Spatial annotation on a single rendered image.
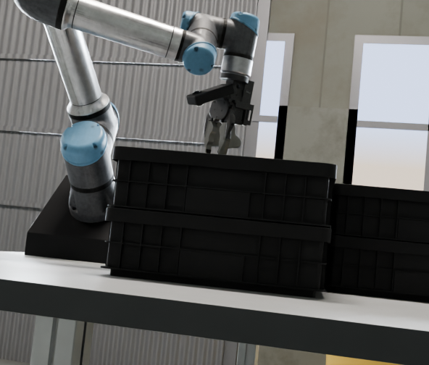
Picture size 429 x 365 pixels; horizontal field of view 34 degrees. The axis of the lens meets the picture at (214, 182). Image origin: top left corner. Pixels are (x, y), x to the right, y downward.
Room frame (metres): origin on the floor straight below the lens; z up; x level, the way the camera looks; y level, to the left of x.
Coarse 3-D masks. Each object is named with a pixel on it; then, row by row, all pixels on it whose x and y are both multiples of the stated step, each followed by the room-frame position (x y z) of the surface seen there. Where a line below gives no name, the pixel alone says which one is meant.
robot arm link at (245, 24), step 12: (240, 12) 1.66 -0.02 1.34; (228, 24) 1.65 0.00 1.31; (240, 24) 1.65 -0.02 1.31; (252, 24) 1.66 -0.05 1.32; (228, 36) 1.65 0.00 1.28; (240, 36) 1.65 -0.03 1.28; (252, 36) 1.66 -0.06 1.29; (228, 48) 1.67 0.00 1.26; (240, 48) 1.66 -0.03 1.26; (252, 48) 1.67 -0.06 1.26; (252, 60) 1.69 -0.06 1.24
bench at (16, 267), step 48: (0, 288) 0.90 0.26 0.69; (48, 288) 0.89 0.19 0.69; (96, 288) 0.90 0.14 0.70; (144, 288) 0.99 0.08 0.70; (192, 288) 1.11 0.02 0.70; (48, 336) 0.94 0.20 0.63; (192, 336) 0.84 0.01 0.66; (240, 336) 0.82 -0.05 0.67; (288, 336) 0.81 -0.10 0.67; (336, 336) 0.80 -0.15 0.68; (384, 336) 0.78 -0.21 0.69
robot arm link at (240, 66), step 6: (222, 60) 1.69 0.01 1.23; (228, 60) 1.67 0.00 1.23; (234, 60) 1.66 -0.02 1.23; (240, 60) 1.66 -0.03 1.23; (246, 60) 1.67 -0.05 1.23; (222, 66) 1.68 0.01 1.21; (228, 66) 1.67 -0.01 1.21; (234, 66) 1.66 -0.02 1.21; (240, 66) 1.66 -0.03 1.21; (246, 66) 1.67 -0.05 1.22; (228, 72) 1.67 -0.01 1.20; (234, 72) 1.67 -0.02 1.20; (240, 72) 1.67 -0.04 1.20; (246, 72) 1.67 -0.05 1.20
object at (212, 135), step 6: (210, 126) 1.72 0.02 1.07; (216, 126) 1.72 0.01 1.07; (210, 132) 1.72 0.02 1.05; (216, 132) 1.72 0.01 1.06; (204, 138) 1.74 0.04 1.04; (210, 138) 1.73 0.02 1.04; (216, 138) 1.75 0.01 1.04; (204, 144) 1.73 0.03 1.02; (210, 144) 1.73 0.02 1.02; (216, 144) 1.75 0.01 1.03; (210, 150) 1.73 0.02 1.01
